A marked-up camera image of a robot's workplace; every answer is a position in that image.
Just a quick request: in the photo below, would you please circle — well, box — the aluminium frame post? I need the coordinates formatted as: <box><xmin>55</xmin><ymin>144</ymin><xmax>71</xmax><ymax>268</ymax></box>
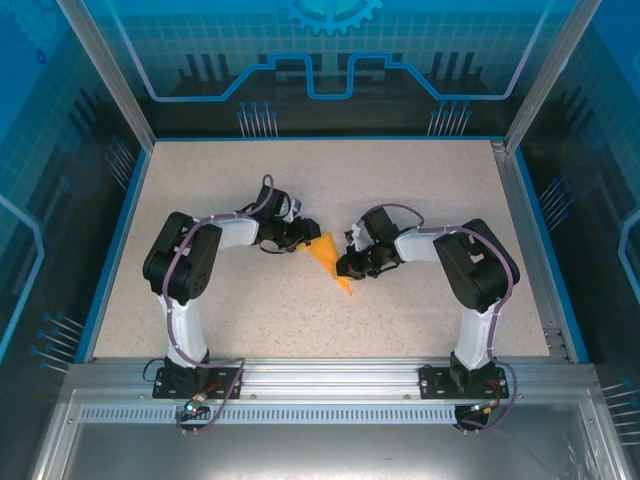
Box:
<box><xmin>55</xmin><ymin>0</ymin><xmax>157</xmax><ymax>151</ymax></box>
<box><xmin>503</xmin><ymin>0</ymin><xmax>605</xmax><ymax>154</ymax></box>

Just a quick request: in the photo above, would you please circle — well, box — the aluminium front rail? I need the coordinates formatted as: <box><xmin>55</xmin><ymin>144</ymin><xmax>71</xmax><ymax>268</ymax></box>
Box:
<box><xmin>64</xmin><ymin>355</ymin><xmax>599</xmax><ymax>399</ymax></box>

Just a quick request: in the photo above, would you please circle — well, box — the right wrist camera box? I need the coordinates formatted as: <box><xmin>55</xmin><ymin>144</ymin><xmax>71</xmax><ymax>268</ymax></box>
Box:
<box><xmin>343</xmin><ymin>223</ymin><xmax>370</xmax><ymax>251</ymax></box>

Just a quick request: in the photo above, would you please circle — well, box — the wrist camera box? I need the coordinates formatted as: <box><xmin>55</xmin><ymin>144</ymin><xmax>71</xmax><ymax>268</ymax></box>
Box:
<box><xmin>343</xmin><ymin>223</ymin><xmax>370</xmax><ymax>251</ymax></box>
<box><xmin>278</xmin><ymin>197</ymin><xmax>306</xmax><ymax>222</ymax></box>

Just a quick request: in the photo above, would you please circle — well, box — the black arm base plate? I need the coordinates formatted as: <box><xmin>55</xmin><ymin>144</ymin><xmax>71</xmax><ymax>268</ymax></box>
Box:
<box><xmin>152</xmin><ymin>366</ymin><xmax>245</xmax><ymax>401</ymax></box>
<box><xmin>418</xmin><ymin>363</ymin><xmax>511</xmax><ymax>401</ymax></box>

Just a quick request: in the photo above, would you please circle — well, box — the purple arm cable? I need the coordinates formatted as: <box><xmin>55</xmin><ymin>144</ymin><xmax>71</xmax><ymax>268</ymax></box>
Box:
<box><xmin>359</xmin><ymin>202</ymin><xmax>521</xmax><ymax>435</ymax></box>
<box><xmin>162</xmin><ymin>173</ymin><xmax>301</xmax><ymax>435</ymax></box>

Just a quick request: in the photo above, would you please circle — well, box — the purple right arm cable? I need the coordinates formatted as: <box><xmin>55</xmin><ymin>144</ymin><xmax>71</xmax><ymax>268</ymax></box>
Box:
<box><xmin>359</xmin><ymin>202</ymin><xmax>521</xmax><ymax>435</ymax></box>

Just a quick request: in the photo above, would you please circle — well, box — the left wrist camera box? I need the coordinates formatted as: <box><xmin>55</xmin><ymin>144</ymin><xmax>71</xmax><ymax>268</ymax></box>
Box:
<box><xmin>278</xmin><ymin>197</ymin><xmax>306</xmax><ymax>222</ymax></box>

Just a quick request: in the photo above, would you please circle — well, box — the aluminium side rail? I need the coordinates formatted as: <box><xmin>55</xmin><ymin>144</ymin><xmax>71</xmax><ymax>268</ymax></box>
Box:
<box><xmin>491</xmin><ymin>139</ymin><xmax>575</xmax><ymax>362</ymax></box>

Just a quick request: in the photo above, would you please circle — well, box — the slotted grey cable duct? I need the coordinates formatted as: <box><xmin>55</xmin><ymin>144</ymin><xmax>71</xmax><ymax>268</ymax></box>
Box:
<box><xmin>78</xmin><ymin>405</ymin><xmax>460</xmax><ymax>425</ymax></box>

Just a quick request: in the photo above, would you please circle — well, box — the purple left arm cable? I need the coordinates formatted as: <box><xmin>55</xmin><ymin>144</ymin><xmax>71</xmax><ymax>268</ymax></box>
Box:
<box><xmin>162</xmin><ymin>173</ymin><xmax>301</xmax><ymax>435</ymax></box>

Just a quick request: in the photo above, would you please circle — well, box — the cable connector with green light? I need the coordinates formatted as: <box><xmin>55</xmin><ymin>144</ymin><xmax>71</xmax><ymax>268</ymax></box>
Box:
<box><xmin>182</xmin><ymin>392</ymin><xmax>209</xmax><ymax>420</ymax></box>
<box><xmin>467</xmin><ymin>397</ymin><xmax>502</xmax><ymax>420</ymax></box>

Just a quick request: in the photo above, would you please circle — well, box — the steel bottom tray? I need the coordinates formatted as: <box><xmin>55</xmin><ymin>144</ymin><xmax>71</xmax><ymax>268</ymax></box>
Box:
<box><xmin>30</xmin><ymin>388</ymin><xmax>632</xmax><ymax>480</ymax></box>

